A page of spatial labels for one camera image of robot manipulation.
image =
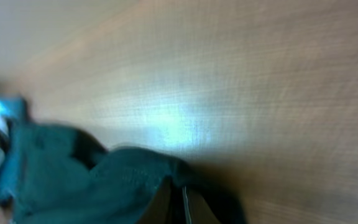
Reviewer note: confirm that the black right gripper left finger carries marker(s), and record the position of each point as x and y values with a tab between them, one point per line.
158	210

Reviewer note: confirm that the folded blue garment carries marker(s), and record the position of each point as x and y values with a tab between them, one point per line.
14	108

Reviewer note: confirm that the black shorts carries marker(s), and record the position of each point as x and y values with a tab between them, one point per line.
62	174

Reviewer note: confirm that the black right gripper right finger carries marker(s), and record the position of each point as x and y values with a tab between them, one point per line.
197	211

